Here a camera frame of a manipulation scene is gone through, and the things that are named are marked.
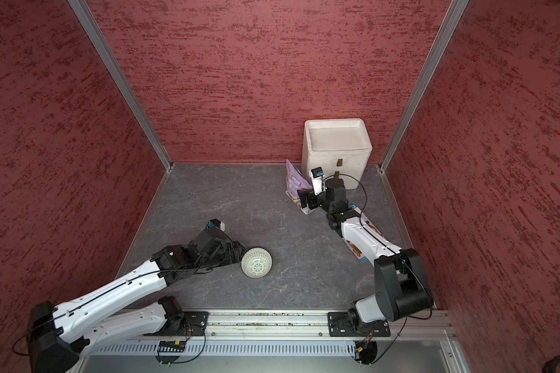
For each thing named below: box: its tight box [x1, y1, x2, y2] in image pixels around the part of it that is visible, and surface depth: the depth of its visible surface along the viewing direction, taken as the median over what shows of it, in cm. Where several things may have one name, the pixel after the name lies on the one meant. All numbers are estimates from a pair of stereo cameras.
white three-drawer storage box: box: [301, 118, 373, 190], surface depth 99 cm
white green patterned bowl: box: [240, 247, 274, 279], surface depth 87 cm
